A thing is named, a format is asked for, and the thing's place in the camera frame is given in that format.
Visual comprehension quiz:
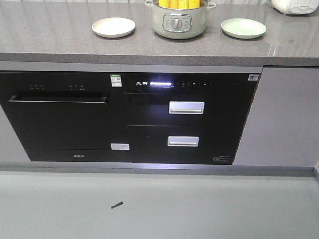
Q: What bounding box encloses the yellow corn cob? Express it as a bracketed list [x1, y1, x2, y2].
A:
[178, 0, 189, 9]
[168, 0, 179, 9]
[189, 0, 201, 9]
[158, 0, 169, 8]

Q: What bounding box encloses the black disinfection drawer cabinet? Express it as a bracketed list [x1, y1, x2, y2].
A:
[123, 73, 259, 165]

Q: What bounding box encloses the black tape strip far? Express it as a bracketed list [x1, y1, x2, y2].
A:
[111, 201, 124, 209]

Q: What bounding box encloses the green electric cooking pot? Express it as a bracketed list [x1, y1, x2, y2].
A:
[144, 0, 216, 39]

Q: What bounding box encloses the black built-in dishwasher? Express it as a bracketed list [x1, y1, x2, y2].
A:
[0, 71, 129, 162]

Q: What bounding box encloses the cream white plate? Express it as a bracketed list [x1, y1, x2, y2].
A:
[91, 17, 136, 38]

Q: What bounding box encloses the light green plate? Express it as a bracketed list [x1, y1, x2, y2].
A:
[221, 18, 267, 39]

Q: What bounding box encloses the grey cabinet door left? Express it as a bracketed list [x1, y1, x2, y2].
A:
[0, 108, 31, 167]

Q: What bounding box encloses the upper silver drawer handle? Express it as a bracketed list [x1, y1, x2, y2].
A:
[168, 101, 205, 115]

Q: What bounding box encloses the silver drawer handle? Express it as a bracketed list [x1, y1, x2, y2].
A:
[167, 136, 199, 147]
[168, 101, 205, 115]

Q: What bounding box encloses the lower silver drawer handle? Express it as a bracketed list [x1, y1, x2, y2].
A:
[167, 136, 199, 147]

